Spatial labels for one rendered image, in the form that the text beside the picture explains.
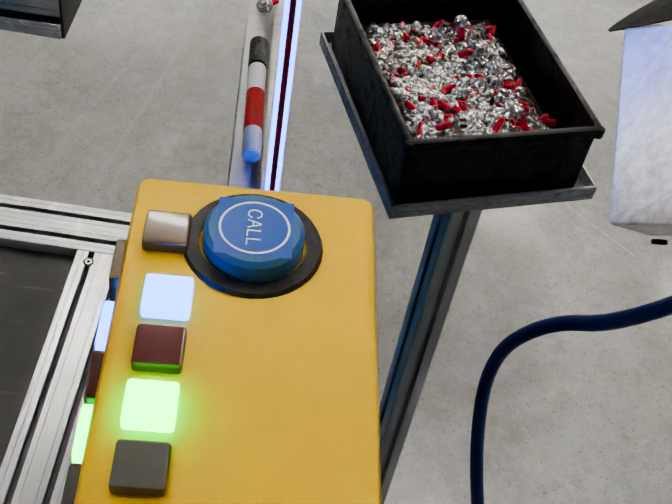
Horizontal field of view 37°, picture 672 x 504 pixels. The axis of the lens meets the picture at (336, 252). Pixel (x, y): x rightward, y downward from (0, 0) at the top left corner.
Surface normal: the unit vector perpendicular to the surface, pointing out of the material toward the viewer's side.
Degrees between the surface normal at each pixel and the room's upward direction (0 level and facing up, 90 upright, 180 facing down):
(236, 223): 0
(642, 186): 55
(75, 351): 0
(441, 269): 90
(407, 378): 90
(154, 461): 0
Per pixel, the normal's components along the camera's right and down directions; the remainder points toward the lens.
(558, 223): 0.13, -0.67
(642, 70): -0.59, -0.09
